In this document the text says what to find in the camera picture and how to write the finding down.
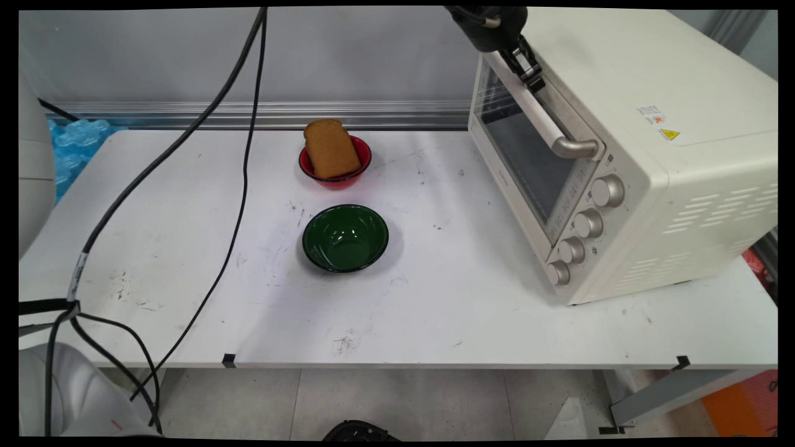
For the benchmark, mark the aluminium rail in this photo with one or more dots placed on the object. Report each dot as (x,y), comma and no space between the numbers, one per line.
(279,115)

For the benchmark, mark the black tape piece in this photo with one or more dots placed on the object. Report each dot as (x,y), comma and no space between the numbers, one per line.
(229,360)
(683,362)

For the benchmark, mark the orange box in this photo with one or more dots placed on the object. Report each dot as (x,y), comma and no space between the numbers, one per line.
(742,406)

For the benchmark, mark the red bowl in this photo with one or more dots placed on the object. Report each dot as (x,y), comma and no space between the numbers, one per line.
(338,181)

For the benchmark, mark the black round object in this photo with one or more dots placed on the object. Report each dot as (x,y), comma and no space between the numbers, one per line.
(360,431)

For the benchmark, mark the brown bread slice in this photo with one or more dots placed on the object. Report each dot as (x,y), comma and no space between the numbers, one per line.
(330,149)

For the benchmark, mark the green bowl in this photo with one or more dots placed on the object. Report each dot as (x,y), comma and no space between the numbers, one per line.
(345,239)

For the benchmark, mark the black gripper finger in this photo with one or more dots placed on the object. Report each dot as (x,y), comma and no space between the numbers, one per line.
(531,65)
(514,62)

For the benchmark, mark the silver oven knob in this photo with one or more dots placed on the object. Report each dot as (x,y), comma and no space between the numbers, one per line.
(558,272)
(571,250)
(607,190)
(588,223)

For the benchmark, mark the cream toaster oven body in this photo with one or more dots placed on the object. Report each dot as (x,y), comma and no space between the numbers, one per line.
(683,186)

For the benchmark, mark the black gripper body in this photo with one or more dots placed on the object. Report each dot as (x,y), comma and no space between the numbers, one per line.
(490,28)

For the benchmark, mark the red patterned object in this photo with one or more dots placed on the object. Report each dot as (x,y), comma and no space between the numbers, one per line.
(761,270)

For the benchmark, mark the blue bubble wrap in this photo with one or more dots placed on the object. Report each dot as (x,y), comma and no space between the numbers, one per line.
(81,149)

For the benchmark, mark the white label sticker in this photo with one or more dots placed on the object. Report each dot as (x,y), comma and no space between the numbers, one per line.
(650,115)

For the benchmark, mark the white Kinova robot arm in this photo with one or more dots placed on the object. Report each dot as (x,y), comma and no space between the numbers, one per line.
(34,167)

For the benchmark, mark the yellow warning sticker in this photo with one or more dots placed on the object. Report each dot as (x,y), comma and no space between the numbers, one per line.
(669,134)

